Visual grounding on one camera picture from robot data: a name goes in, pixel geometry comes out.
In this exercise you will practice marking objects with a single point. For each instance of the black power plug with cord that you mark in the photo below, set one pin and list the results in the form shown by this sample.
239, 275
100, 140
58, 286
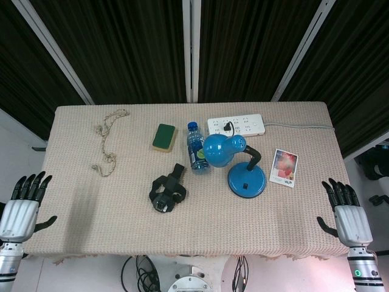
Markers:
227, 129

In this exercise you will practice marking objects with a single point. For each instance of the green yellow sponge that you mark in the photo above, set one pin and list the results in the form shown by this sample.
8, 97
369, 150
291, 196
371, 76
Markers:
164, 137

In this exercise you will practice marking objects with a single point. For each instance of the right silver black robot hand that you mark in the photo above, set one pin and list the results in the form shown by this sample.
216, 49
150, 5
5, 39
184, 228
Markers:
352, 219

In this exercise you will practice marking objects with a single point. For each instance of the white power strip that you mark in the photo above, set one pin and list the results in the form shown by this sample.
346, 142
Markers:
237, 125

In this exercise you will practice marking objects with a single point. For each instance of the blue capped water bottle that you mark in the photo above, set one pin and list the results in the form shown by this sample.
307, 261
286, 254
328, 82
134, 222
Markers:
196, 149

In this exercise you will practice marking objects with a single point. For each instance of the beige woven tablecloth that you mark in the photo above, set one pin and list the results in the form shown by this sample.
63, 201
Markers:
121, 228

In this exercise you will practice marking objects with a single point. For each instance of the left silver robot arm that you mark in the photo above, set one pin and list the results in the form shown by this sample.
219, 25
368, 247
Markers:
7, 261

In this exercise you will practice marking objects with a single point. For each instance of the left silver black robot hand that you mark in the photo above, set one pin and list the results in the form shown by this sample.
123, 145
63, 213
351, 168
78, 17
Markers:
18, 210

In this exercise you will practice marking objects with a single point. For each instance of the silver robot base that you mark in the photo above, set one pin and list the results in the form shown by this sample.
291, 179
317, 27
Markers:
190, 278

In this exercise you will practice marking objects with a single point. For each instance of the instant photo print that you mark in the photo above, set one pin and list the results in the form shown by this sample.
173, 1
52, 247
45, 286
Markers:
284, 168

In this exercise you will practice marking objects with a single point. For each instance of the white window frame bar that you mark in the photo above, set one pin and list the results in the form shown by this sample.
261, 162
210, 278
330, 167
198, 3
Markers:
53, 45
304, 48
191, 51

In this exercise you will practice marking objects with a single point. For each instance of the black equipment beside table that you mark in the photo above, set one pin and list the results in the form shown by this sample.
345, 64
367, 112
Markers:
375, 165

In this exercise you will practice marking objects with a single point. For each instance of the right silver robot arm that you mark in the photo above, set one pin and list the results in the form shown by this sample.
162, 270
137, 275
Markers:
363, 267

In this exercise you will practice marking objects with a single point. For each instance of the blue desk lamp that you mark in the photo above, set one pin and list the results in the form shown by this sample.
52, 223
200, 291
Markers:
240, 170

